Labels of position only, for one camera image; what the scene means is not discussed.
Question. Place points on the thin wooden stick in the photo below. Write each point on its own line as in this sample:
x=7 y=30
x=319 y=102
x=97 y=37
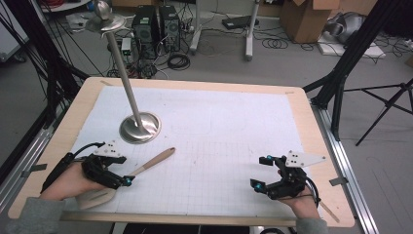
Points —
x=329 y=212

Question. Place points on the beige slotted spatula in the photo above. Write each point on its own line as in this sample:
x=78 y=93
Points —
x=156 y=161

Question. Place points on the aluminium rail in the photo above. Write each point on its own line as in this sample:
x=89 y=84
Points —
x=357 y=195
x=19 y=169

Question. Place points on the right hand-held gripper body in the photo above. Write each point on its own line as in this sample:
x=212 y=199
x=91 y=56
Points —
x=293 y=182

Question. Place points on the cardboard box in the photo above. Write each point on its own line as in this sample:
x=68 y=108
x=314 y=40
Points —
x=305 y=19

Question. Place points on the grey metal bracket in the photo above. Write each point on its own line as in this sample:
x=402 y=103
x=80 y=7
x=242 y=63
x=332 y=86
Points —
x=338 y=181
x=35 y=169

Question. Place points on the black flat device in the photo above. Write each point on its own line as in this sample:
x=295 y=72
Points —
x=238 y=22

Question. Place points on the white cabinet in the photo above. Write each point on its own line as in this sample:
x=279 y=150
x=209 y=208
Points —
x=9 y=39

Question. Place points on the white stand leg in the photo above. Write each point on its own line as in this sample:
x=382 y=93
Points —
x=195 y=35
x=250 y=39

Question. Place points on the black tripod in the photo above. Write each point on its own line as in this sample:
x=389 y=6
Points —
x=388 y=104

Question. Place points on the metal pole stand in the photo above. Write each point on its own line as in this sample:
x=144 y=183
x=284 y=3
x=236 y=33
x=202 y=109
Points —
x=140 y=130

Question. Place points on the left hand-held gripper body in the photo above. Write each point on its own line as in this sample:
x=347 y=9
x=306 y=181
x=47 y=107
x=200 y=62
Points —
x=97 y=172

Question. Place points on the small white box device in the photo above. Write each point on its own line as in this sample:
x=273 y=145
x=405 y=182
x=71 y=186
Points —
x=126 y=45

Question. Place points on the white foam board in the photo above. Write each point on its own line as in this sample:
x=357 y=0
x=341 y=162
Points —
x=357 y=50

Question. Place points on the grey rounded device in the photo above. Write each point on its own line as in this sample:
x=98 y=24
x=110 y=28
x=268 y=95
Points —
x=349 y=26

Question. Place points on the person's left hand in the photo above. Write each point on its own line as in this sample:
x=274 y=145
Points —
x=69 y=183

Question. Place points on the white grid mat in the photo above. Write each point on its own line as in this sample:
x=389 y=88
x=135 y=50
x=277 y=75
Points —
x=211 y=136

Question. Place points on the black metal frame stand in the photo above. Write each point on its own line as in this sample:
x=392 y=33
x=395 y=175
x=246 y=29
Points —
x=354 y=48

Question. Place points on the person's right hand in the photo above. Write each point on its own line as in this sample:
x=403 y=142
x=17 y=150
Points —
x=303 y=206

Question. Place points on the black computer tower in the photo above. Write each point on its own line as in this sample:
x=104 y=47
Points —
x=170 y=27
x=145 y=32

